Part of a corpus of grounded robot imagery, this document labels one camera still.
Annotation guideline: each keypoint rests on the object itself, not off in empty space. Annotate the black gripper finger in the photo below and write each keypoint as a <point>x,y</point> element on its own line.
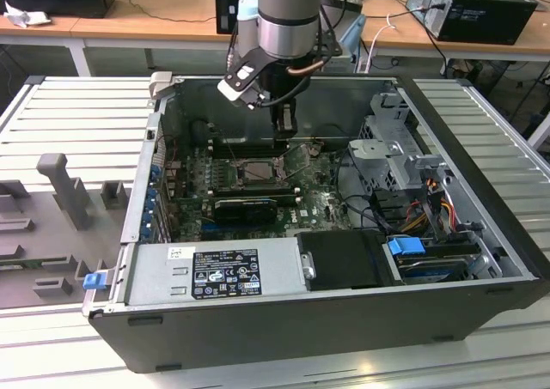
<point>287,120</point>

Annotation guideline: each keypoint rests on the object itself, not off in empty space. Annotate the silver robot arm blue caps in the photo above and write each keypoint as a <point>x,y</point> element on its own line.
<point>288,2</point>

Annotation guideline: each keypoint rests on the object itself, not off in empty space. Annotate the black RAM slot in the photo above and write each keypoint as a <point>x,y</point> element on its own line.
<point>249,150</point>
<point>253,193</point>
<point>253,187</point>
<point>240,141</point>

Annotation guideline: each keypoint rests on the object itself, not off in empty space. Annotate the CPU socket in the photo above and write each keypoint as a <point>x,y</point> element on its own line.
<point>238,172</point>

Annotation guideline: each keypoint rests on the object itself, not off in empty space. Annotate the coin cell battery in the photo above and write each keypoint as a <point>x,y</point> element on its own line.
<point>315,148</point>

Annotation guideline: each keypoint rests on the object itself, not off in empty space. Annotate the green motherboard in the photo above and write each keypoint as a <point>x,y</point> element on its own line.
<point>318,208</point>

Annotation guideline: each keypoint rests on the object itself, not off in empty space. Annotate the black PC tower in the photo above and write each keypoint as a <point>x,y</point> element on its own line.
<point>223,11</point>

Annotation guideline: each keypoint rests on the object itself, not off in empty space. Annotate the black graphics card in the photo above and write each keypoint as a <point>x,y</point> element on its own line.
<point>245,210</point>

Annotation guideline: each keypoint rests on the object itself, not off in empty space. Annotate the grey metal drive cage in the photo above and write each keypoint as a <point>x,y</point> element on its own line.
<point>386,153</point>

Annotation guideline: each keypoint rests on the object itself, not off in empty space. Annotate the grey case corner latch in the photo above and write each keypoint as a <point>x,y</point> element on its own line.
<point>160,86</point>

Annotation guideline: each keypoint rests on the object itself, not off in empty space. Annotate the black plastic shroud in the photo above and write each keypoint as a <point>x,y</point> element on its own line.
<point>344,256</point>

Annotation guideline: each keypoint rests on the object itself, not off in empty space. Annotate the silver shroud latch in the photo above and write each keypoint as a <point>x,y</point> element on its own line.
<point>308,266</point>

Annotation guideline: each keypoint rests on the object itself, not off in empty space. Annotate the grey power supply unit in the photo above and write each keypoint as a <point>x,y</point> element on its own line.
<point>150,277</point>

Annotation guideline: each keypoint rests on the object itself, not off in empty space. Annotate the hard disk drive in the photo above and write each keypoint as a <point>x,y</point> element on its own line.
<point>434,271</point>

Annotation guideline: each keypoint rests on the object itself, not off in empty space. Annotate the black desktop PC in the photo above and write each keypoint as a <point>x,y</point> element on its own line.
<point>485,11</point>

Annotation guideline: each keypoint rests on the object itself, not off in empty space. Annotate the black open PC case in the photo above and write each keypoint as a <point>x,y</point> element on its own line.
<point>258,337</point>

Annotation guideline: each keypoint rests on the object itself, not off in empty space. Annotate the blue case latch tab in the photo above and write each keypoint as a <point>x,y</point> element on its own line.
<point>93,281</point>

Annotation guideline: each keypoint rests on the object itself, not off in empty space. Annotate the grey parts rack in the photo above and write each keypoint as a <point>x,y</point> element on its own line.
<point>51,234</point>

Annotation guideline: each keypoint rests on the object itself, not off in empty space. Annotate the crumpled white paper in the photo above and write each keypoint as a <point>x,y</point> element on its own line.
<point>26,17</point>

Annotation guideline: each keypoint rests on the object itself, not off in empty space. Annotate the green RAM stick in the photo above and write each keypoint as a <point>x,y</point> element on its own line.
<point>17,266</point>

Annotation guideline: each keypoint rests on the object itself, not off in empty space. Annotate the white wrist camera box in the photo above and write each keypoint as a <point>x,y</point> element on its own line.
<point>236,86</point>

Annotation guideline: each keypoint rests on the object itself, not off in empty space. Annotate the wooden desk white frame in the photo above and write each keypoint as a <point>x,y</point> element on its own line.
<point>129,28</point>

